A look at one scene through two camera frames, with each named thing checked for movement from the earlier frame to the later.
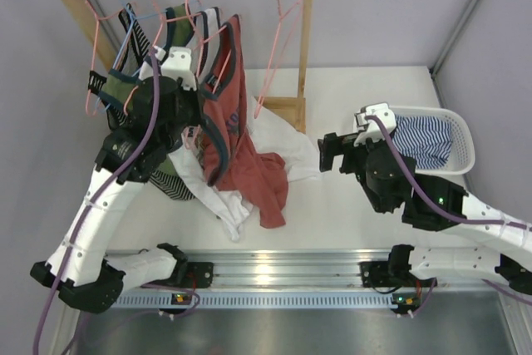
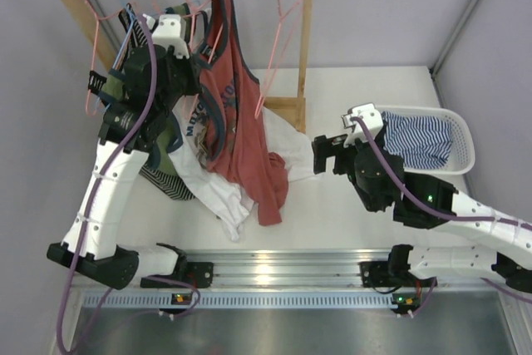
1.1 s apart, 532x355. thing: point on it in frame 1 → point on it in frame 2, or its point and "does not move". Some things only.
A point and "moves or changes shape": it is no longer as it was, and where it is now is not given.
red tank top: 229,155 moves or changes shape
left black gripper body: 183,106 → 183,74
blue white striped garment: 426,139 does not move
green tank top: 118,86 does not move
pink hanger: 202,41 → 195,10
